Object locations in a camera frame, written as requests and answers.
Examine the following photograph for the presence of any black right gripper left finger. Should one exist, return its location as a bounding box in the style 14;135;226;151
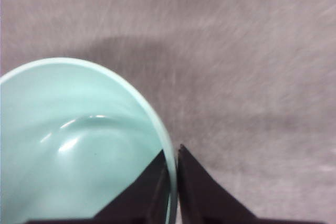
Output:
27;151;171;223

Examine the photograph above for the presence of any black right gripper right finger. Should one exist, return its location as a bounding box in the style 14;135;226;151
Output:
177;145;335;223

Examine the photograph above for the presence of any teal ceramic bowl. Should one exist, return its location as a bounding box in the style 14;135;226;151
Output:
1;57;177;223

